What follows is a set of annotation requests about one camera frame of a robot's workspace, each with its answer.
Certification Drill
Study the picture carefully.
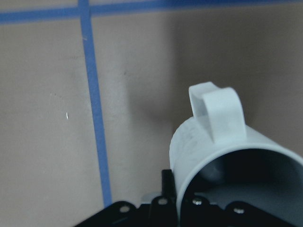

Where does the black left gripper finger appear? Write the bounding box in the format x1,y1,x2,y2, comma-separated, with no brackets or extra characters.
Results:
161,169,177,204

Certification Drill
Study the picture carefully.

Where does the white mug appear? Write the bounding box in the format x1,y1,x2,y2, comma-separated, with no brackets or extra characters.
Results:
169,82,303,227

